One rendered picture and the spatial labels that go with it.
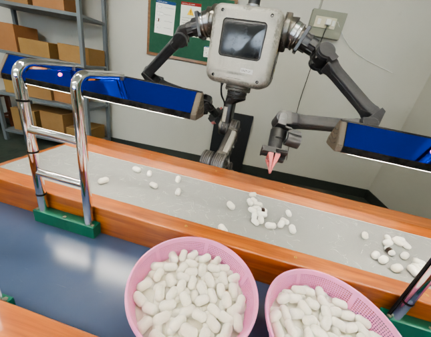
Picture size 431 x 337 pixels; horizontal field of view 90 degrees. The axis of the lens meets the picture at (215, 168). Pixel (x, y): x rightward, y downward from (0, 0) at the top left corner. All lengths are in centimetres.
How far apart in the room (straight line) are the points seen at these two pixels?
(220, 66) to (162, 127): 186
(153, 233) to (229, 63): 85
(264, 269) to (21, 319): 49
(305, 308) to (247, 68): 96
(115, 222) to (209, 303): 35
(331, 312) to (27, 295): 65
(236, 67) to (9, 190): 99
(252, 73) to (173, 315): 99
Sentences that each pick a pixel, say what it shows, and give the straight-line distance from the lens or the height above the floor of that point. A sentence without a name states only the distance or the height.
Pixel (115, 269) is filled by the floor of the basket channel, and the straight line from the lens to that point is 65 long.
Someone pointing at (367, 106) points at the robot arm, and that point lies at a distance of 119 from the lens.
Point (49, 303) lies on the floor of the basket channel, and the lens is 63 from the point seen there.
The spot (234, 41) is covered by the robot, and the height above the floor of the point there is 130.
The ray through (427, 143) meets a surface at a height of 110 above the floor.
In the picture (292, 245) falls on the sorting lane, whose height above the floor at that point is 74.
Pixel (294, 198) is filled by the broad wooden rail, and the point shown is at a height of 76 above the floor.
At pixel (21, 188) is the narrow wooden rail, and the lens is 88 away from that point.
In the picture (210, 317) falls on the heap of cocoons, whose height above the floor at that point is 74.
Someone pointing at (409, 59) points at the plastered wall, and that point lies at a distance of 311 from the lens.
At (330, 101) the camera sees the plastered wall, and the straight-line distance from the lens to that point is 282.
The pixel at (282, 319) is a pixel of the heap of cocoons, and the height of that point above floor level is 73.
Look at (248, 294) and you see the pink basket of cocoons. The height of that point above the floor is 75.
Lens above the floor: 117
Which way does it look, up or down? 24 degrees down
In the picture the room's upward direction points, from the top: 10 degrees clockwise
